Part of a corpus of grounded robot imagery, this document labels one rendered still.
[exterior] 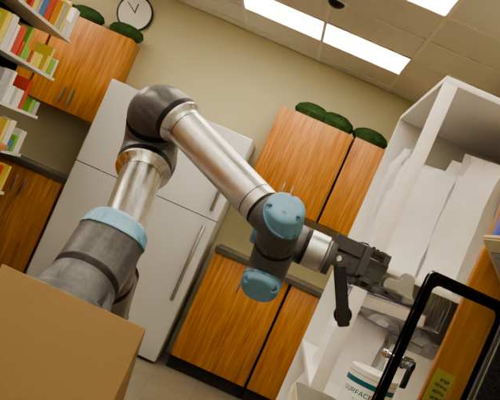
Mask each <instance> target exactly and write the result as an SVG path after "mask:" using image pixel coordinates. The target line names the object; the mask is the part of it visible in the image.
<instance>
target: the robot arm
mask: <svg viewBox="0 0 500 400"><path fill-rule="evenodd" d="M200 114H201V110H200V108H199V106H198V105H197V104H196V103H195V102H194V100H193V99H191V98H190V97H189V96H188V95H187V94H185V93H184V92H182V91H181V90H179V89H177V88H175V87H171V86H168V85H161V84H157V85H152V86H149V87H145V88H144V89H142V90H140V91H139V92H138V93H137V94H136V95H135V96H134V97H133V98H132V100H131V102H130V103H129V107H128V110H127V117H126V123H125V135H124V140H123V142H122V145H121V149H120V151H119V153H118V155H117V159H116V162H115V169H116V172H117V175H118V177H117V181H116V183H115V185H114V188H113V191H112V194H111V196H110V200H109V202H108V205H107V206H100V207H98V208H93V209H92V210H90V211H88V213H87V214H86V215H85V217H83V218H82V219H81V220H80V221H79V225H78V226H77V227H76V229H75V231H74V232H73V233H72V235H71V236H70V238H69V239H68V241H67V243H66V244H65V245H64V246H63V248H62V249H61V251H60V253H59V254H58V256H57V257H56V258H55V260H54V261H53V263H52V265H51V266H50V267H48V268H47V269H46V270H44V271H42V272H41V273H40V274H39V275H37V276H35V277H34V278H35V279H37V280H40V281H41V282H43V283H47V284H48V285H50V286H52V287H55V288H57V289H59V290H61V291H64V292H66V293H68V294H71V295H73V296H75V297H76V298H80V299H82V300H83V301H85V302H89V303H90V304H92V305H94V306H97V307H99V308H101V309H103V310H106V311H108V312H110V313H113V314H115V315H117V316H119V317H122V318H124V319H125V320H129V309H130V306H131V302H132V300H133V295H134V292H135V289H136V287H137V282H138V279H139V270H138V268H137V262H138V260H139V258H140V256H141V255H142V254H143V253H144V251H145V247H146V245H147V243H148V238H147V234H146V232H145V230H146V228H147V224H148V220H149V218H150V215H151V212H152V207H153V205H154V202H155V200H156V196H157V193H158V190H159V189H161V188H162V187H164V186H166V184H167V183H168V181H169V179H170V178H171V177H172V175H173V173H174V171H175V168H176V165H177V159H178V156H177V155H178V150H179V149H180V150H181V151H182V152H183V153H184V154H185V156H186V157H187V158H188V159H189V160H190V161H191V162H192V163H193V164H194V165H195V166H196V168H197V169H198V170H199V171H200V172H201V173H202V174H203V175H204V176H205V177H206V178H207V179H208V180H209V181H210V182H211V183H212V184H213V185H214V186H215V187H216V188H217V189H218V190H219V192H220V193H221V194H222V195H223V196H224V197H225V198H226V199H227V200H228V201H229V202H230V204H231V205H232V206H233V207H234V208H235V209H236V210H237V211H238V212H239V213H240V214H241V216H242V217H243V218H244V219H245V220H246V221H247V222H248V223H249V224H250V225H251V226H252V227H253V230H252V234H251V236H250V238H249V240H250V242H251V243H252V244H254V245H253V249H252V254H251V256H250V259H249V262H248V266H247V267H246V269H245V270H244V272H243V277H242V280H241V282H240V285H241V289H242V291H243V292H244V293H245V294H246V295H247V296H248V297H250V298H251V299H254V300H255V301H257V302H270V301H272V300H274V299H275V298H276V297H277V295H278V293H279V291H280V290H281V289H282V287H283V281H284V279H285V277H286V275H287V272H288V270H289V267H290V265H291V262H295V263H297V264H299V265H302V266H303V267H306V268H309V269H310V270H312V271H315V272H317V271H319V270H320V273H322V274H324V275H326V274H327V272H328V270H329V268H330V266H331V265H333V266H334V268H333V274H334V286H335V299H336V309H335V310H334V312H333V317H334V319H335V321H336V322H337V325H338V326H339V327H348V326H349V325H350V321H351V319H352V311H351V310H350V308H349V307H348V284H349V285H352V284H353V285H354V286H356V287H359V288H361V289H363V290H366V291H368V292H370V293H372V294H374V293H376V294H380V295H382V296H383V297H386V298H389V299H391V300H393V301H395V302H398V303H401V304H403V305H404V306H408V307H410V308H412V306H413V303H414V300H413V290H414V284H415V278H414V277H413V276H412V275H410V274H407V273H404V274H403V275H401V276H400V277H399V278H398V279H392V278H389V277H385V278H383V276H384V275H385V274H386V273H387V269H388V267H389V266H388V265H389V263H390V261H391V257H392V256H389V255H387V254H386V253H385V252H380V251H379V250H378V249H376V247H370V245H369V244H368V243H365V242H358V241H356V240H353V239H351V238H348V237H346V236H344V235H341V234H339V233H338V234H337V237H336V239H335V240H334V241H332V237H329V236H327V235H325V234H323V233H320V232H318V231H316V230H313V229H311V228H309V227H307V226H304V219H305V216H306V208H305V206H304V204H303V203H302V201H301V200H300V199H299V198H298V197H296V196H293V195H290V194H289V193H285V192H279V193H276V192H275V191H274V190H273V189H272V188H271V187H270V186H269V185H268V184H267V183H266V182H265V181H264V180H263V179H262V178H261V177H260V176H259V175H258V174H257V173H256V172H255V170H254V169H253V168H252V167H251V166H250V165H249V164H248V163H247V162H246V161H245V160H244V159H243V158H242V157H241V156H240V155H239V154H238V153H237V152H236V151H235V150H234V149H233V148H232V147H231V146H230V145H229V144H228V143H227V142H226V141H225V140H224V139H223V138H222V137H221V135H220V134H219V133H218V132H217V131H216V130H215V129H214V128H213V127H212V126H211V125H210V124H209V123H208V122H207V121H206V120H205V119H204V118H203V117H202V116H201V115H200ZM365 244H366V245H365ZM367 245H368V246H367ZM338 256H341V257H342V259H341V261H337V257H338ZM371 258H372V259H371ZM376 260H377V261H376ZM378 261H379V262H378ZM381 280H382V281H381ZM379 283H381V285H379ZM387 287H389V288H390V289H388V288H387ZM391 289H393V290H391Z"/></svg>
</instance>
